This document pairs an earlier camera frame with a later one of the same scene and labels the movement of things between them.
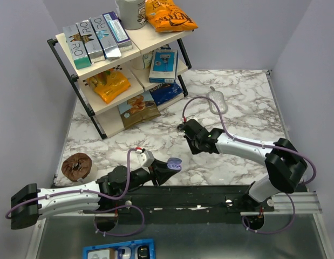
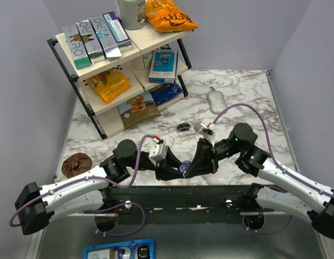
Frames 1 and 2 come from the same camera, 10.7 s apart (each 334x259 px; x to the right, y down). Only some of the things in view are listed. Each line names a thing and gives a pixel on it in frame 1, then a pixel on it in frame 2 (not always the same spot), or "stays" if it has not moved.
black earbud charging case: (181, 127) stays
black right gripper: (194, 151) -> (205, 161)
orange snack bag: (109, 85) stays
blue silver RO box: (106, 37) stays
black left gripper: (161, 170) -> (163, 171)
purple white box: (118, 31) stays
